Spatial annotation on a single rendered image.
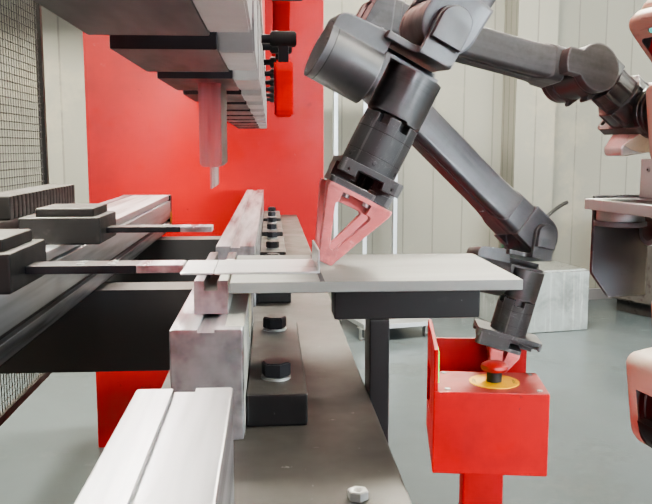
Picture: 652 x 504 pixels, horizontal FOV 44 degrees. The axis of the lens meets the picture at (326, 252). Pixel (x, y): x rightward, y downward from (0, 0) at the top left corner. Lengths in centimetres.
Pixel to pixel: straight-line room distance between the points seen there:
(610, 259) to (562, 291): 377
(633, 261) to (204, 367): 84
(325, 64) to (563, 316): 445
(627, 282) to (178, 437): 101
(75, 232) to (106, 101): 187
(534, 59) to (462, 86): 438
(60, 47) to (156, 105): 225
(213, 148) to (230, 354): 19
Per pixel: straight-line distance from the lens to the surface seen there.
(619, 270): 134
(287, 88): 93
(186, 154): 295
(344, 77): 76
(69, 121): 513
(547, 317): 507
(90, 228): 115
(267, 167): 294
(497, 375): 119
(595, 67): 134
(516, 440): 118
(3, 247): 79
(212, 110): 74
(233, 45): 50
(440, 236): 564
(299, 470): 63
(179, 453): 41
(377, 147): 77
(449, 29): 78
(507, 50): 128
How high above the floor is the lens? 112
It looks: 7 degrees down
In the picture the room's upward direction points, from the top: straight up
